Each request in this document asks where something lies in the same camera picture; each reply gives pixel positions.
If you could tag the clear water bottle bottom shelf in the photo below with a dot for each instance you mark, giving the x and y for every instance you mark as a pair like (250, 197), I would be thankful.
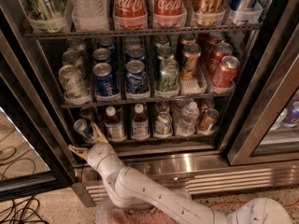
(188, 117)

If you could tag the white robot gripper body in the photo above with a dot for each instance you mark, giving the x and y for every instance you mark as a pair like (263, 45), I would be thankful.
(94, 154)

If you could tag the blue pepsi can front left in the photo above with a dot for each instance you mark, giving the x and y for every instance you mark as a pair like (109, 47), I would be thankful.
(105, 80)

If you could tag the red coke can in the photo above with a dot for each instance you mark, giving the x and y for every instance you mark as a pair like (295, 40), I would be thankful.
(225, 72)
(220, 50)

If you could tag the copper can bottom shelf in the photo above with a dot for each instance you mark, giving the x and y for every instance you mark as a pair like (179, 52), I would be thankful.
(208, 121)

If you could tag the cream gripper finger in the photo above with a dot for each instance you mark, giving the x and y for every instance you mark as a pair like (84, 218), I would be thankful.
(98, 136)
(79, 151)

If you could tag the red coke can front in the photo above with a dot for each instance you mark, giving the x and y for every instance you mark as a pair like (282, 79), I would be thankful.
(225, 72)

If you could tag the brown tea bottle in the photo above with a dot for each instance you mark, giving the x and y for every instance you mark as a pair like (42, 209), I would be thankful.
(140, 123)
(114, 124)

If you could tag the blue can behind right door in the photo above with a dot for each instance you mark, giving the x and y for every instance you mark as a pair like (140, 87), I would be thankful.
(292, 118)

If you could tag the blue silver redbull can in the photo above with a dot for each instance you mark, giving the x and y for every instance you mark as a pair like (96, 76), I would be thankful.
(82, 127)

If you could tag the red coke can middle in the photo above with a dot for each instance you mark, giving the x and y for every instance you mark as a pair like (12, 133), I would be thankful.
(220, 50)

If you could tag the open glass fridge door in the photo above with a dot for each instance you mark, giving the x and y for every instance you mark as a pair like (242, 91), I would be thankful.
(31, 161)

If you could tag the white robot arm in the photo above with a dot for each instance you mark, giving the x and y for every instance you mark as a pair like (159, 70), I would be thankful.
(125, 186)

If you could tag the closed right fridge door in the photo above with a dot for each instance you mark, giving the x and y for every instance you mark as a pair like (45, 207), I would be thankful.
(267, 85)

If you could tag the green can front middle shelf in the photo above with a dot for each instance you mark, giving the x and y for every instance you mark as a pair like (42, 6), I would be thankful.
(168, 76)

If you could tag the silver green can bottom shelf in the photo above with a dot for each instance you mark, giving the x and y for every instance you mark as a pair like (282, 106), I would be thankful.
(163, 124)

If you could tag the clear water bottle top shelf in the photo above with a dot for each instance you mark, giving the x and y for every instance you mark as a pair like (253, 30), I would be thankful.
(89, 15)

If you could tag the clear water bottle shelf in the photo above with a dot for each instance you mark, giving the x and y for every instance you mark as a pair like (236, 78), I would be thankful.
(188, 117)
(89, 15)

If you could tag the blue pepsi can front right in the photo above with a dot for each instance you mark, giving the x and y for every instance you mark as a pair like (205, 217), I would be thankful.
(136, 77)

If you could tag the gold tall can top shelf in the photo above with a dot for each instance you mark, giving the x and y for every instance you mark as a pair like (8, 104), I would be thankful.
(206, 12)

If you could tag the green tall can top shelf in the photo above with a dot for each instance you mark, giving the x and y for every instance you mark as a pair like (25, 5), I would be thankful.
(46, 10)

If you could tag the clear plastic bin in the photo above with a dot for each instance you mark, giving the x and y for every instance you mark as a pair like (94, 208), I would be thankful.
(137, 213)

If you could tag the blue pepsi can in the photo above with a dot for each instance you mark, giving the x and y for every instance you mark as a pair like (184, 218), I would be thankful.
(105, 80)
(136, 77)

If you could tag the brown tea bottle right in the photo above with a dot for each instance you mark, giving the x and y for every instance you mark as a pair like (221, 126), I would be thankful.
(140, 123)

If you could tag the large coca-cola bottle left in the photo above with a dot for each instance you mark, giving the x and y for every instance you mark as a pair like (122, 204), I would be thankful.
(129, 8)

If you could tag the gold brown can front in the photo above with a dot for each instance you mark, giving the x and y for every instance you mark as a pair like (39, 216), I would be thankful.
(191, 54)

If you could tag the white green can front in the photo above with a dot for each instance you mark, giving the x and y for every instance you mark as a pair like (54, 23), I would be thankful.
(72, 82)

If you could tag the brown tea bottle left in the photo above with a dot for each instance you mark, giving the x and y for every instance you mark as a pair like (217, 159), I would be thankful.
(114, 124)

